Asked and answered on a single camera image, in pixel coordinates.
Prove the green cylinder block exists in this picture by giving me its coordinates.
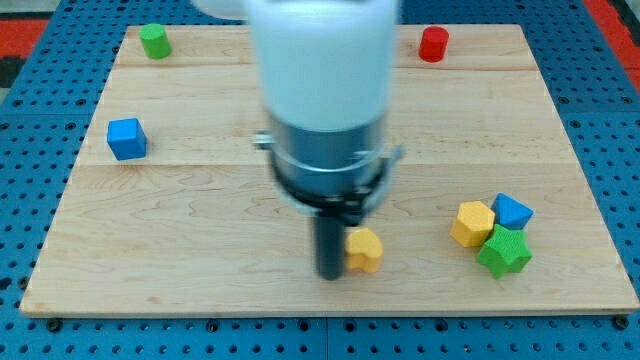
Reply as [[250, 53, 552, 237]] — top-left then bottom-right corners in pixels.
[[139, 23, 172, 60]]

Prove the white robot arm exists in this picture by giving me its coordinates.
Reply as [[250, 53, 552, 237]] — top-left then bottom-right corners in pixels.
[[192, 0, 403, 280]]

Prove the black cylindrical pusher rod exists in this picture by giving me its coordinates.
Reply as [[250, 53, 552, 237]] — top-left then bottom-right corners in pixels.
[[314, 216, 345, 280]]

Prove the blue cube block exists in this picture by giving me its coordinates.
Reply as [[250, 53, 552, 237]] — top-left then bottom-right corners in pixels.
[[107, 118, 147, 161]]

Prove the green star block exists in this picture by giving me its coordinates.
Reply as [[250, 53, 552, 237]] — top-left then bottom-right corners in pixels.
[[476, 224, 533, 279]]

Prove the yellow heart block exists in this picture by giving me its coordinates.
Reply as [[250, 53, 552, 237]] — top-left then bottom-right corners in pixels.
[[345, 228, 384, 273]]

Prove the wooden board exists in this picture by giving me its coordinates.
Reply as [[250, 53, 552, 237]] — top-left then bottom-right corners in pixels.
[[20, 25, 639, 318]]

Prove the blue triangle block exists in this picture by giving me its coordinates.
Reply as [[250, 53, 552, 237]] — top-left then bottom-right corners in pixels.
[[491, 193, 534, 230]]

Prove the red cylinder block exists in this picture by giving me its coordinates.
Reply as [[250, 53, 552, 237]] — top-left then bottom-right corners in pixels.
[[418, 26, 450, 63]]

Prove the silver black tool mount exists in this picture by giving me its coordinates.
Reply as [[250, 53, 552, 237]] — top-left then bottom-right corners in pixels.
[[253, 115, 403, 225]]

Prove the yellow hexagon block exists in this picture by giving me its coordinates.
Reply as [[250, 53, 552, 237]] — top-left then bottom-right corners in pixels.
[[450, 201, 495, 248]]

